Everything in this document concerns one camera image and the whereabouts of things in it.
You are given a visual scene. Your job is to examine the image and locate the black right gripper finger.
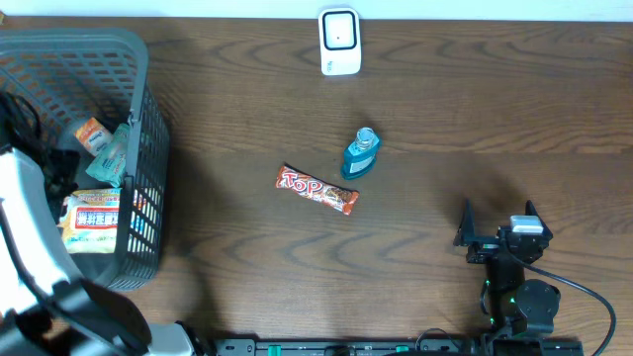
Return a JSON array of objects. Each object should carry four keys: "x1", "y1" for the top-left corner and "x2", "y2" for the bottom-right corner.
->
[
  {"x1": 524, "y1": 200, "x2": 553, "y2": 238},
  {"x1": 453, "y1": 200, "x2": 476, "y2": 246}
]

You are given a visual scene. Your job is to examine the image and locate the blue mouthwash bottle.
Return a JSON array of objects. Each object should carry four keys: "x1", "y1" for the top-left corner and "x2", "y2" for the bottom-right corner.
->
[{"x1": 340, "y1": 127, "x2": 382, "y2": 180}]

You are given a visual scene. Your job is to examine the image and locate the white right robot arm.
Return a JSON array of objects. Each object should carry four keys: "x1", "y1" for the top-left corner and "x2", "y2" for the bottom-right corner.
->
[{"x1": 454, "y1": 201, "x2": 584, "y2": 356}]

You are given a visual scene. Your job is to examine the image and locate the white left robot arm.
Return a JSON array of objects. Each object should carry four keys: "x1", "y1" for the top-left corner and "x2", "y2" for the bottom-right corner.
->
[{"x1": 1, "y1": 92, "x2": 212, "y2": 356}]

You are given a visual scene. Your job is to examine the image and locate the teal wet wipes pack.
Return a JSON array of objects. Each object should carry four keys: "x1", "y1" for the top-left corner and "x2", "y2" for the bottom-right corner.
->
[{"x1": 86, "y1": 124, "x2": 130, "y2": 188}]

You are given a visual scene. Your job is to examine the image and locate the orange Top chocolate bar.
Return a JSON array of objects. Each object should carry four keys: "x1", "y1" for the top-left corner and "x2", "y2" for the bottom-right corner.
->
[{"x1": 275, "y1": 165, "x2": 360, "y2": 216}]

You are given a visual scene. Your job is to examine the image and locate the small orange packet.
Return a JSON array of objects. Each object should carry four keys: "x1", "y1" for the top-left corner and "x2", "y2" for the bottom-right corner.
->
[{"x1": 74, "y1": 118, "x2": 114, "y2": 156}]

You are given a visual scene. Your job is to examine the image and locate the grey plastic basket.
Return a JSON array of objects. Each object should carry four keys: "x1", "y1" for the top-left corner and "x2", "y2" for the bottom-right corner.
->
[{"x1": 1, "y1": 29, "x2": 170, "y2": 291}]

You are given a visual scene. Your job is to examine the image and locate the yellow wiper bag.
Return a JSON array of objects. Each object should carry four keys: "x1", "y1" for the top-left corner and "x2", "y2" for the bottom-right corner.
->
[{"x1": 57, "y1": 188, "x2": 122, "y2": 254}]

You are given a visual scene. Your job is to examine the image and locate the white barcode scanner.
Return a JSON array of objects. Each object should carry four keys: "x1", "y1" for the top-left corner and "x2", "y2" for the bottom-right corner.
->
[{"x1": 317, "y1": 8, "x2": 362, "y2": 76}]

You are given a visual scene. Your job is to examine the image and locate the black right camera cable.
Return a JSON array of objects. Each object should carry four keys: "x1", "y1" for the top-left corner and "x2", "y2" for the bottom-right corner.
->
[{"x1": 503, "y1": 249, "x2": 618, "y2": 356}]

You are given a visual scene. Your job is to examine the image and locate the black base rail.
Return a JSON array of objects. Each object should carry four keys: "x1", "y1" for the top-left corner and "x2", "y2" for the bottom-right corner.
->
[{"x1": 212, "y1": 334, "x2": 584, "y2": 356}]

